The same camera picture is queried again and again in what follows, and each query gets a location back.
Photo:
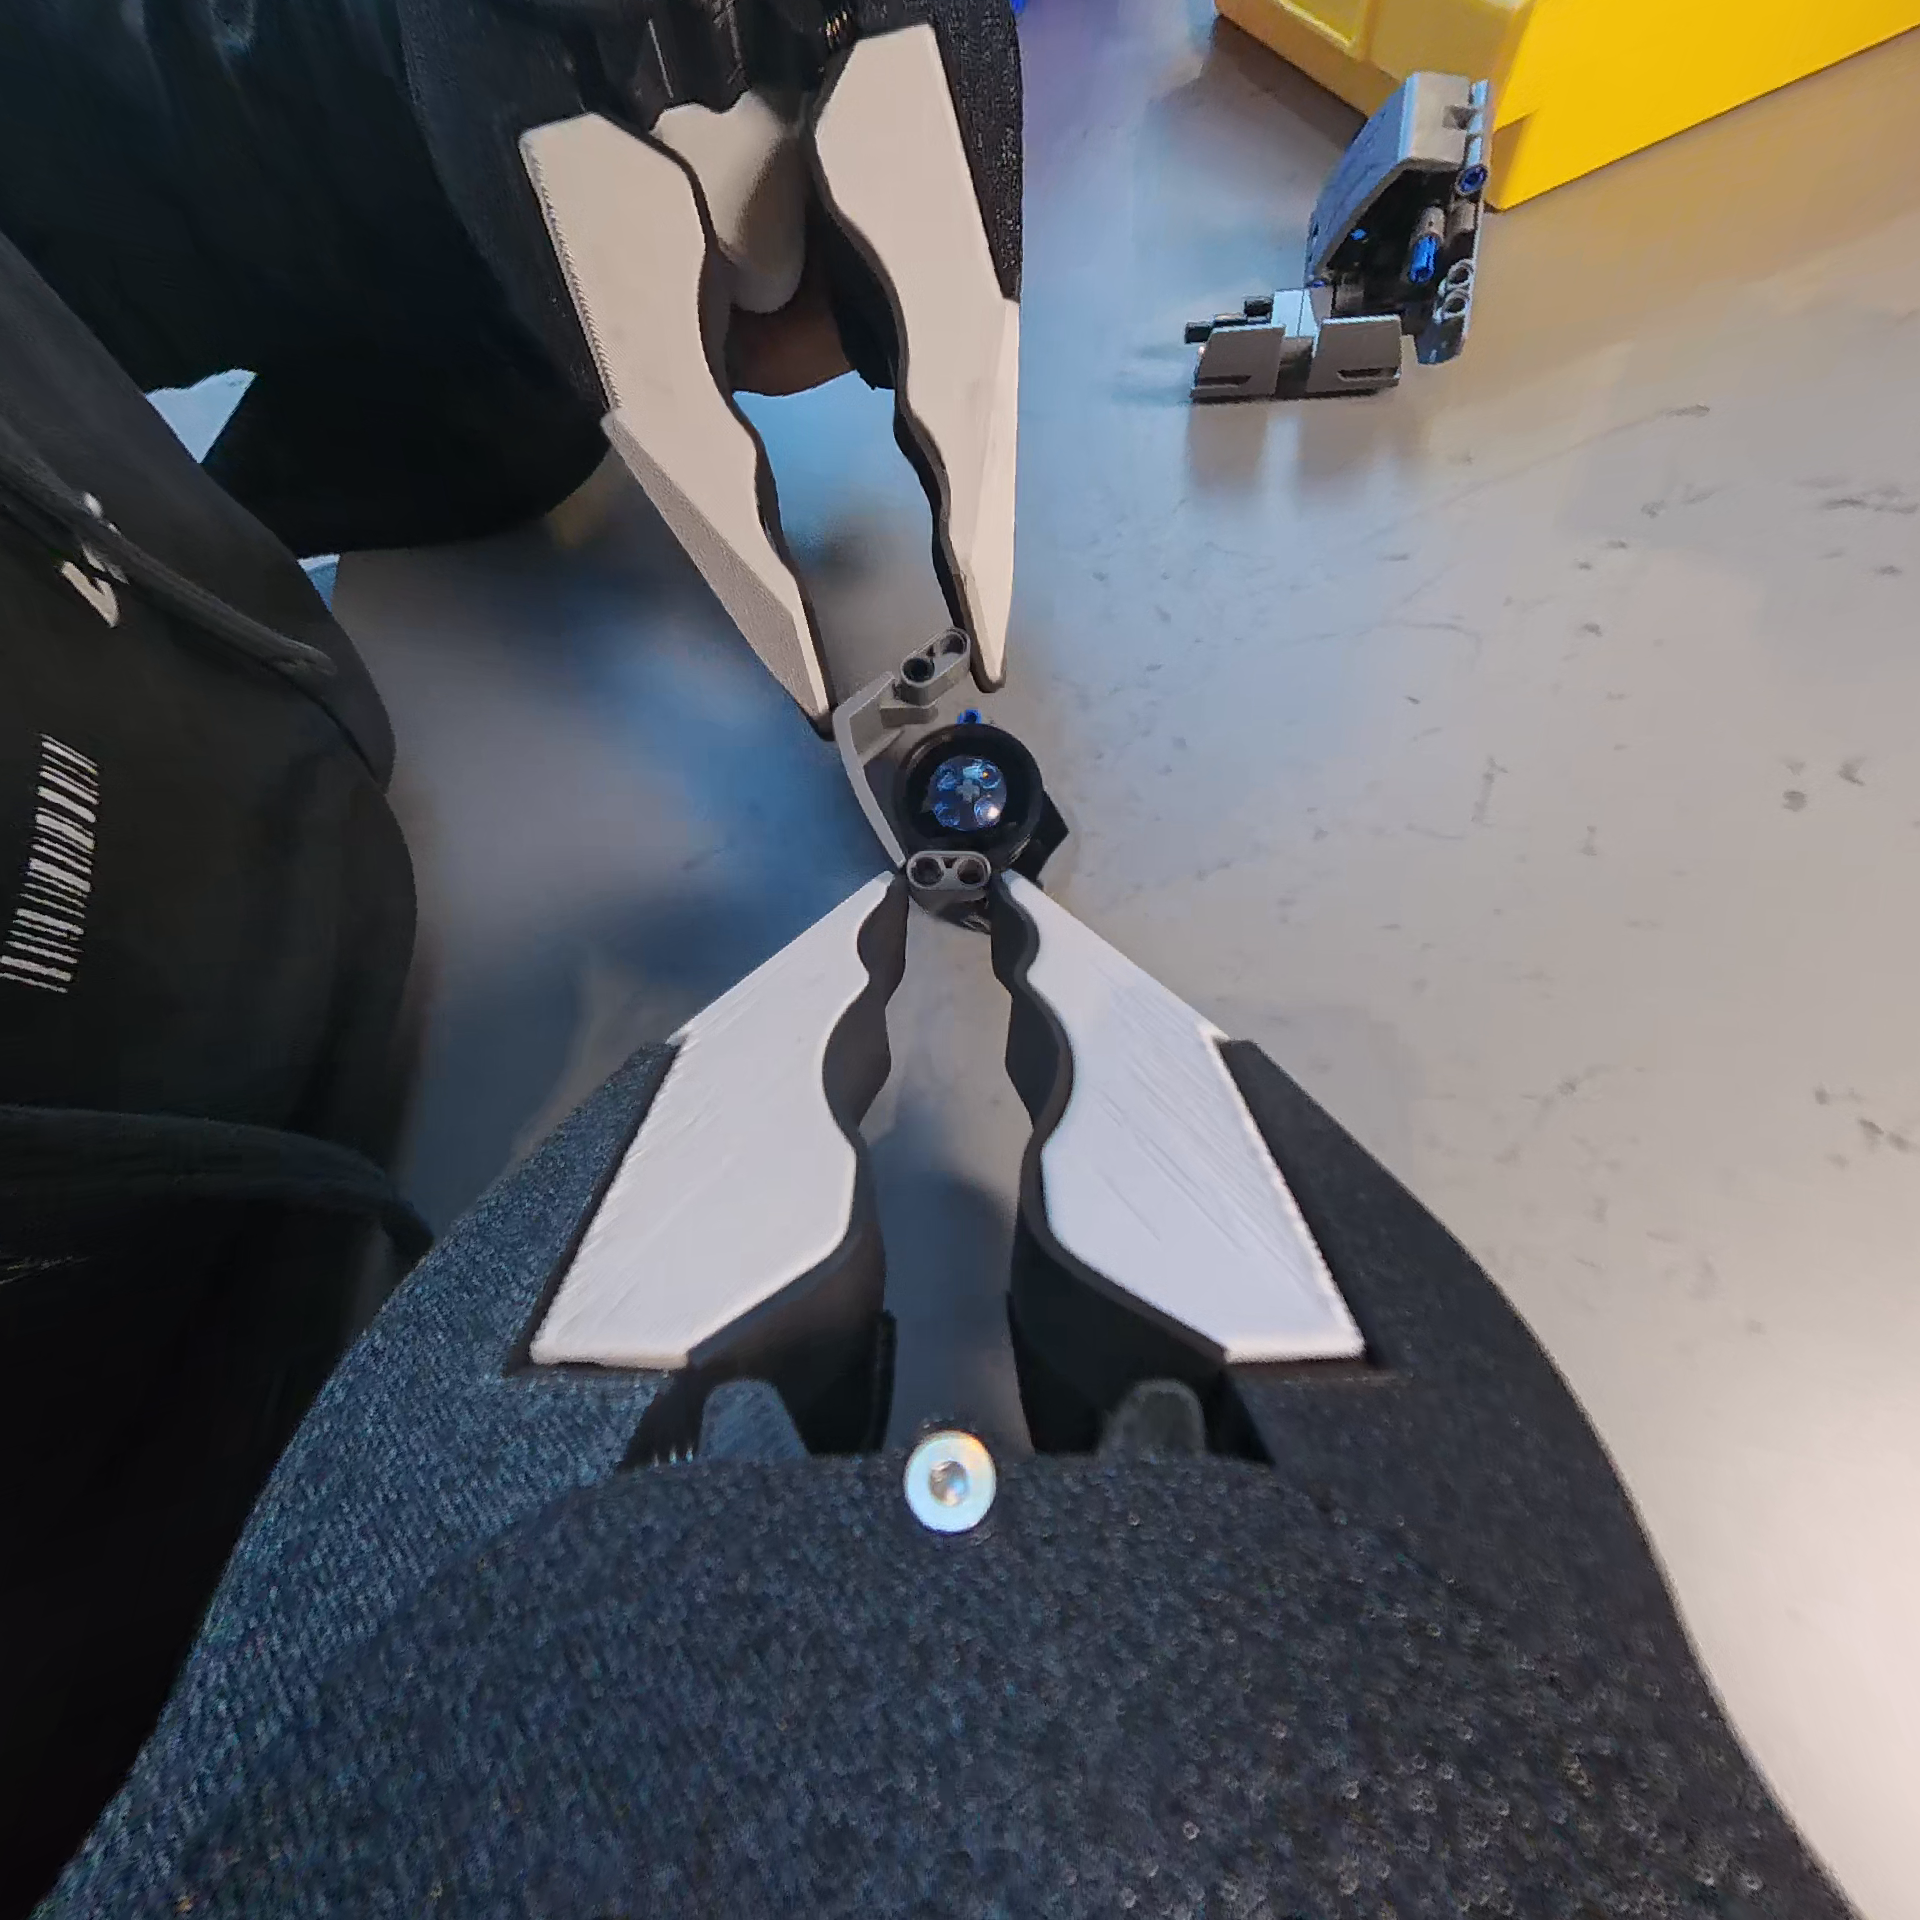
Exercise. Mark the person's left hand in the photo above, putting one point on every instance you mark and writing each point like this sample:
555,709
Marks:
780,352

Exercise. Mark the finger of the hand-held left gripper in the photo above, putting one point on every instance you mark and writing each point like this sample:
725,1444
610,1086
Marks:
645,330
945,300

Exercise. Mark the person's black printed sweatshirt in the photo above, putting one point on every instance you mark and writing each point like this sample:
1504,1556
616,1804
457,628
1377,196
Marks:
151,901

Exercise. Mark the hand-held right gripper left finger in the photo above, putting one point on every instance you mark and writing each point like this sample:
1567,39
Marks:
704,1185

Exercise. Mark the grey black wheel assembly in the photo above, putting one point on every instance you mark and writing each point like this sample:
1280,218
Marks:
969,788

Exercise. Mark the grey brick connector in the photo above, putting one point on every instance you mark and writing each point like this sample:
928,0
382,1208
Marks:
932,663
948,878

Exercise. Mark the grey desk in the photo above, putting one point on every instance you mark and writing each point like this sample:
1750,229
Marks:
1501,750

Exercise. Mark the grey curved brick panel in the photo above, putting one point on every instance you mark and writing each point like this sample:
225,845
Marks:
859,750

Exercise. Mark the yellow plastic bin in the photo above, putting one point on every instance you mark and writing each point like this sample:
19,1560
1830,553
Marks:
1651,90

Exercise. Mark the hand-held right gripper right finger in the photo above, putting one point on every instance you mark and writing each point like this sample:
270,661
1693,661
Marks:
1184,1185

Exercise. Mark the grey brick block assembly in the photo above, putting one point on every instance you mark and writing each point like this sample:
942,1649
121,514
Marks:
1381,240

